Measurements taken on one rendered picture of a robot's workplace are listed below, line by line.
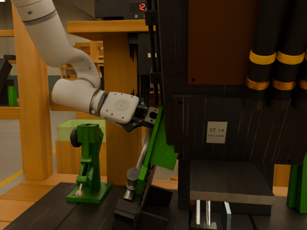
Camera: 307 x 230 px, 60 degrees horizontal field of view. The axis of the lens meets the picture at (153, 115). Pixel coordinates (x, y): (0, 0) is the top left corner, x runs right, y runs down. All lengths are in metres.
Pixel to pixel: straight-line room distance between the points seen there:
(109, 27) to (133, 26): 0.08
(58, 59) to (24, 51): 0.49
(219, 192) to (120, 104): 0.42
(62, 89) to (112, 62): 0.31
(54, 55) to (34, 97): 0.50
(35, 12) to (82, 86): 0.25
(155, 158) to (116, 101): 0.22
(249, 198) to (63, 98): 0.59
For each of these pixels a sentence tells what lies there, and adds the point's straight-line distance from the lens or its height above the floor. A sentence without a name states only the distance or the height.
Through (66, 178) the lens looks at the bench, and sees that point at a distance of 1.31.
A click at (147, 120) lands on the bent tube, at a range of 0.79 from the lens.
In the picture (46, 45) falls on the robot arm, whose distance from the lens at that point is 0.77.
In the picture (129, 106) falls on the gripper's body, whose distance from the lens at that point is 0.81.
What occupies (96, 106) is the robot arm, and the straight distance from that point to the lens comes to 0.82.
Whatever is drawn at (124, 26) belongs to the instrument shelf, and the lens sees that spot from 0.97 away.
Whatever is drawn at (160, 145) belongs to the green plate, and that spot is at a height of 1.17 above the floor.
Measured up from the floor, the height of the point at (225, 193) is 1.13.
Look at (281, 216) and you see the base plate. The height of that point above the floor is 0.90.
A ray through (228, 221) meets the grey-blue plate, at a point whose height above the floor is 1.02.
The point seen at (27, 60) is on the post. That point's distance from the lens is 1.26.
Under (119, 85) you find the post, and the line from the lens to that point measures 1.09.
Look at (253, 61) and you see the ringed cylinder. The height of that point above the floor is 1.38.
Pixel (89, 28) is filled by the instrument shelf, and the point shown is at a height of 1.52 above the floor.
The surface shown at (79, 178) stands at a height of 0.99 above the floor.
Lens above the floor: 1.36
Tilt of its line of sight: 9 degrees down
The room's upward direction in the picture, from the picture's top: straight up
